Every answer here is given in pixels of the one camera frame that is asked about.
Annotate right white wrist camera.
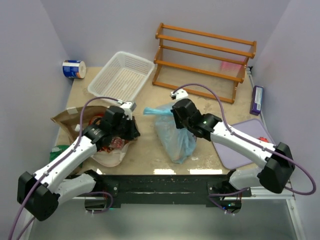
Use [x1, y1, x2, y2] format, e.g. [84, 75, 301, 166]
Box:
[170, 88, 189, 102]

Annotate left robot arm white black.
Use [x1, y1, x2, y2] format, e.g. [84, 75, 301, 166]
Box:
[17, 101, 140, 222]

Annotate wooden orange shelf rack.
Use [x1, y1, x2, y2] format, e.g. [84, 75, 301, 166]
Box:
[152, 22, 257, 104]

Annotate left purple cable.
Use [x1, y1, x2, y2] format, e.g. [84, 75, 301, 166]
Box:
[7, 96, 123, 240]

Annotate red frosted donut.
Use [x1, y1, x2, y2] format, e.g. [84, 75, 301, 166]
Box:
[258, 137, 269, 143]

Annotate lavender plastic tray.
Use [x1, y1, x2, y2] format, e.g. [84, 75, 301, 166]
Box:
[210, 118, 275, 170]

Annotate green plastic bag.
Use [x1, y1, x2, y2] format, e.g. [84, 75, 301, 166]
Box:
[49, 144, 69, 163]

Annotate blue white paper roll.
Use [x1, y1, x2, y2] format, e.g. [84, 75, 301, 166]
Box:
[62, 60, 87, 79]

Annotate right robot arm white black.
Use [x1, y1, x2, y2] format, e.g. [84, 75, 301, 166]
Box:
[171, 98, 295, 194]

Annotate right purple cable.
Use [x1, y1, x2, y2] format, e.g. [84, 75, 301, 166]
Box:
[174, 83, 317, 216]

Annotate brown paper grocery bag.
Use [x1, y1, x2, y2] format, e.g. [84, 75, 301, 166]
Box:
[51, 105, 136, 168]

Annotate purple box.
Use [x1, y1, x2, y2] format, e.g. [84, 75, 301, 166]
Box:
[249, 85, 264, 116]

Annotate clear water bottle green label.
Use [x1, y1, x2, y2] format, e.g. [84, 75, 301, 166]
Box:
[74, 124, 81, 132]

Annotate white plastic basket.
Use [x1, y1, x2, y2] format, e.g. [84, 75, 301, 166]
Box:
[87, 51, 155, 102]

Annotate black base frame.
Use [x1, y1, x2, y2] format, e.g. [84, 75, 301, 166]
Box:
[86, 170, 252, 214]

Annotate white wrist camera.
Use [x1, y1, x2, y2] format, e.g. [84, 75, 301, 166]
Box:
[170, 88, 189, 102]
[117, 99, 137, 120]

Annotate light blue plastic bag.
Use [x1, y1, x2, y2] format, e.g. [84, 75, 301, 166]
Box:
[143, 103, 197, 164]

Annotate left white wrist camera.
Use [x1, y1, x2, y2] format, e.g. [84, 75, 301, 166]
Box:
[117, 99, 137, 120]

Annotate purple cable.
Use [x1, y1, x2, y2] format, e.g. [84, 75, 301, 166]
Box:
[174, 83, 317, 216]
[7, 96, 123, 240]

